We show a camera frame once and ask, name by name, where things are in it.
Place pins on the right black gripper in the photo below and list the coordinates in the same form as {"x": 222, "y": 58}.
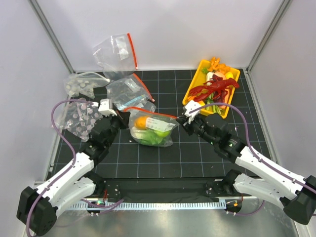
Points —
{"x": 184, "y": 120}

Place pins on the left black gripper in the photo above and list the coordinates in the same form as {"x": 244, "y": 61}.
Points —
{"x": 123, "y": 118}

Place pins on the toy small orange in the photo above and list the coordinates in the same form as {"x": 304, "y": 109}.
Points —
{"x": 140, "y": 122}

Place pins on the toy green apple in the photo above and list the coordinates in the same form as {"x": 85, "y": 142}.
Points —
{"x": 163, "y": 134}

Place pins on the clear bag orange zipper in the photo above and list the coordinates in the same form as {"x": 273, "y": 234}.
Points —
{"x": 156, "y": 121}
{"x": 123, "y": 90}
{"x": 116, "y": 54}

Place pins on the toy green lettuce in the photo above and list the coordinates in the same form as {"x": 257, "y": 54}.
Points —
{"x": 148, "y": 137}

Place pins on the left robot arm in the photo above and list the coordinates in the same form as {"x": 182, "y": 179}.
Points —
{"x": 40, "y": 207}

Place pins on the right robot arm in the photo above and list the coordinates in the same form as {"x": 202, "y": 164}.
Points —
{"x": 261, "y": 170}

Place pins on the clear bag blue zipper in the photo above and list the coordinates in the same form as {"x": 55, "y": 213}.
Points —
{"x": 136, "y": 100}

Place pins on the bag of pink discs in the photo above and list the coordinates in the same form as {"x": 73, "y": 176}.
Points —
{"x": 78, "y": 116}

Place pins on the bag of white discs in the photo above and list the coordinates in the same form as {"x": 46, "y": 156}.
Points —
{"x": 84, "y": 84}

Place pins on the upright clear bag orange zipper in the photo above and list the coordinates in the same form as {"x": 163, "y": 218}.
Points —
{"x": 116, "y": 54}

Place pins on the black grid mat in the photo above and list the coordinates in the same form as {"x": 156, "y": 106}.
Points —
{"x": 189, "y": 156}

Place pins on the toy white garlic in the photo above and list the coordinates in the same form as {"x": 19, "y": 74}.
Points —
{"x": 209, "y": 76}

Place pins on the toy red lobster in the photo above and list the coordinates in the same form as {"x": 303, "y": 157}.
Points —
{"x": 203, "y": 91}

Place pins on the small green toy sprig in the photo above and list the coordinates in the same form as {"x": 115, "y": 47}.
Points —
{"x": 204, "y": 70}

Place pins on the toy pink sausage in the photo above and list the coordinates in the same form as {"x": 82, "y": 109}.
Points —
{"x": 221, "y": 76}

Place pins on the toy orange coral piece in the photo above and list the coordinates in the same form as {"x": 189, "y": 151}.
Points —
{"x": 217, "y": 66}

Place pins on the toy yellow lemon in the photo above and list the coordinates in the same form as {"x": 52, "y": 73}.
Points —
{"x": 229, "y": 75}

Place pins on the black mounting plate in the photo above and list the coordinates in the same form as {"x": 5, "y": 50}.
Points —
{"x": 163, "y": 190}

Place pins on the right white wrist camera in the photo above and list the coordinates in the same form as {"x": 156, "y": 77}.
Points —
{"x": 191, "y": 110}

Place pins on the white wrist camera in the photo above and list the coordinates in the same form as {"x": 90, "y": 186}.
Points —
{"x": 106, "y": 108}
{"x": 191, "y": 110}

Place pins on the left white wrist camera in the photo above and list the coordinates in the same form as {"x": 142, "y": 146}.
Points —
{"x": 106, "y": 108}

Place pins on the aluminium front rail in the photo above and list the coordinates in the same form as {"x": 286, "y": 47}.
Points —
{"x": 63, "y": 194}

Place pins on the left aluminium post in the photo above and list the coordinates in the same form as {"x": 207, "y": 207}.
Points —
{"x": 50, "y": 33}

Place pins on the aluminium post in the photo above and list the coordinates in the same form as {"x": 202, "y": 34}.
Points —
{"x": 282, "y": 9}
{"x": 50, "y": 33}

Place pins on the right aluminium post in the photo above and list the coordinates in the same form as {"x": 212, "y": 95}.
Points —
{"x": 282, "y": 9}

